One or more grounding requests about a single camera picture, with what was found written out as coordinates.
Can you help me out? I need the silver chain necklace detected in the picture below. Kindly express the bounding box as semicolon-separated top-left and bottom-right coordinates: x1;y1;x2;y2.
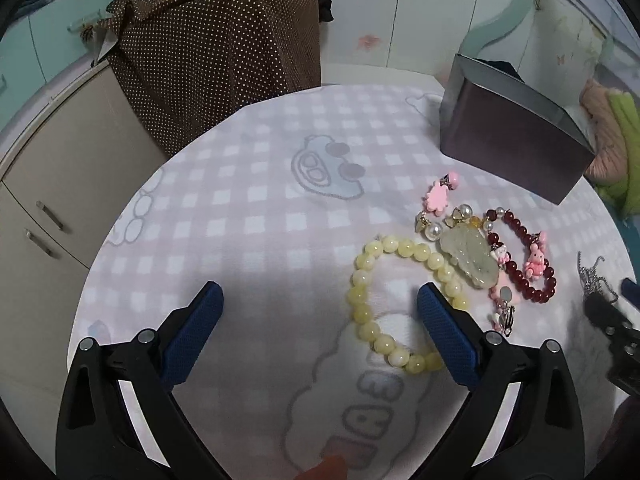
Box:
575;250;618;306

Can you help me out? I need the pink charm keychain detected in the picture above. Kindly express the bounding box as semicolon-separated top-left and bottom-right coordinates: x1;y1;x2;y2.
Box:
487;239;518;337

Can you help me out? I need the pale green jade pendant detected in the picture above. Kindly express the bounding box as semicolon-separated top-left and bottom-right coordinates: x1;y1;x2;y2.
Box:
438;223;499;289

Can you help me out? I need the yellow bead bracelet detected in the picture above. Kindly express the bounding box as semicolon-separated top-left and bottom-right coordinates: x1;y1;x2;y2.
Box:
347;233;471;375

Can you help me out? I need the pink flower hair clip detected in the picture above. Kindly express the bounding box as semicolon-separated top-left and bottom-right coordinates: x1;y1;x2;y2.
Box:
422;171;459;217

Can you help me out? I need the person's left hand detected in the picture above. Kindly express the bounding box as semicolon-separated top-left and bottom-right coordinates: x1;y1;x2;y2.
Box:
294;455;348;480

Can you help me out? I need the green padded jacket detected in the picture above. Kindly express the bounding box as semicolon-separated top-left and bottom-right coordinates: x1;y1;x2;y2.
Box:
596;90;639;219

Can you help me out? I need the pink padded jacket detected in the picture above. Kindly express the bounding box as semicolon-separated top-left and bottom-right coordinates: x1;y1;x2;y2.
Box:
579;79;628;185

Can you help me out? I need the grey metal box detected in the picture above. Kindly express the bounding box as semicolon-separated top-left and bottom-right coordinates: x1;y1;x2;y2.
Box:
439;54;596;205

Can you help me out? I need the beige cabinet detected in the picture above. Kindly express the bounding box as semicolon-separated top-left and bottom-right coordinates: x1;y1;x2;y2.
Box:
0;56;170;401

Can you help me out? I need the brown polka dot cloth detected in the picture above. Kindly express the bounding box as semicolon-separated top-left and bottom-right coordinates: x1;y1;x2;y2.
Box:
101;0;323;157

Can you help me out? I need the teal white wardrobe shelf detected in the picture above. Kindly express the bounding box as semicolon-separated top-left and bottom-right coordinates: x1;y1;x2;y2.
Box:
1;0;112;125

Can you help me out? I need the black garment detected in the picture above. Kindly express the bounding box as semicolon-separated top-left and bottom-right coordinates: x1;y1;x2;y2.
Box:
318;0;334;23

